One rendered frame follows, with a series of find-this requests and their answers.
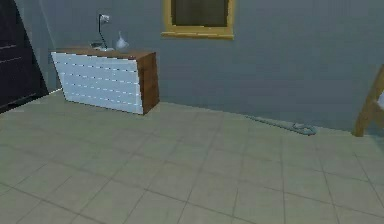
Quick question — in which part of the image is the grey strip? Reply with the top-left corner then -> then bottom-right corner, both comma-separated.
245,115 -> 317,137

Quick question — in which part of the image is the yellow framed window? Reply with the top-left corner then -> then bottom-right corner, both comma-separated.
161,0 -> 236,40

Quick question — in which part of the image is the white and brown dresser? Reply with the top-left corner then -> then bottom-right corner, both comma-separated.
49,46 -> 160,116

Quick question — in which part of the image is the clear glass vase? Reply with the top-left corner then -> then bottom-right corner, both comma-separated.
115,31 -> 130,52

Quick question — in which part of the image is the black desk lamp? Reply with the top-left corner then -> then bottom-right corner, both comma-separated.
89,13 -> 115,52

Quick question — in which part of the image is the dark tall cupboard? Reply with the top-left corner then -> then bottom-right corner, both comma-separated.
0,0 -> 50,114

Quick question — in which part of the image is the wooden bed frame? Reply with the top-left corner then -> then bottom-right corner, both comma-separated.
352,64 -> 384,138

